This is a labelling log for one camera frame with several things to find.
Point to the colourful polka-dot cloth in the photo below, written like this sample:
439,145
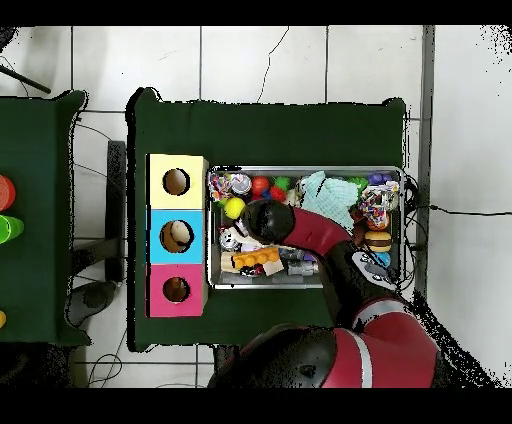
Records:
221,186

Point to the orange plastic tray block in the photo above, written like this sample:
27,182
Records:
256,258

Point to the mint green cloth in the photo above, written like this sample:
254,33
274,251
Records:
330,196

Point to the purple spiky toy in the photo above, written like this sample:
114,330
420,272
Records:
378,178

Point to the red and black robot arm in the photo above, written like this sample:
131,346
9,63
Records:
320,232

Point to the wooden box with three holes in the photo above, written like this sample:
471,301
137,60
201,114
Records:
196,220

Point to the yellow ball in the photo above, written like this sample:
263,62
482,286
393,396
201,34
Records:
234,208

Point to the red-orange ball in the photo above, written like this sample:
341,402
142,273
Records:
260,185

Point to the crushed silver can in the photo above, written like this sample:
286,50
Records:
240,184

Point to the green cloth table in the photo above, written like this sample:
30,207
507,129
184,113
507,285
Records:
240,136
40,240

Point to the toy burger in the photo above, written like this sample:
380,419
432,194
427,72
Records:
378,240

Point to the black floor stand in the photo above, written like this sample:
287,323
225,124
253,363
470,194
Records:
116,200

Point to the green cup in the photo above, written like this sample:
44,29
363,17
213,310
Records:
8,228

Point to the red round cap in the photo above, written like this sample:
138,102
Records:
5,193

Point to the black rod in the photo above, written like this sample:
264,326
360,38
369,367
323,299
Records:
24,79

